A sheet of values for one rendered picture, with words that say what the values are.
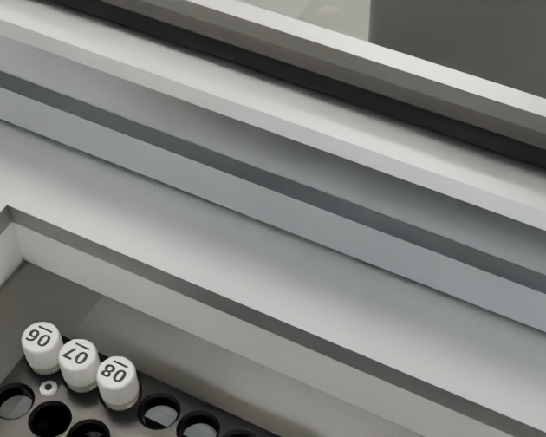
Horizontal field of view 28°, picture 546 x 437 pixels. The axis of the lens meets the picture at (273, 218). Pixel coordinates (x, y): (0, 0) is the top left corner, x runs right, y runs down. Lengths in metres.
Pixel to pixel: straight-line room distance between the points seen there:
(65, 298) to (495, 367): 0.19
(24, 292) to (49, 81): 0.10
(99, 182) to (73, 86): 0.03
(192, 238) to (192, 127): 0.04
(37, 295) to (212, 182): 0.11
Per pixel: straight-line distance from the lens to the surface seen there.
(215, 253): 0.32
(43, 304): 0.42
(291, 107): 0.30
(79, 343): 0.35
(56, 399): 0.35
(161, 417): 0.40
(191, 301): 0.32
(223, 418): 0.34
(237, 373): 0.43
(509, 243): 0.28
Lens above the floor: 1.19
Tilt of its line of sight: 49 degrees down
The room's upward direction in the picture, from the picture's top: 2 degrees counter-clockwise
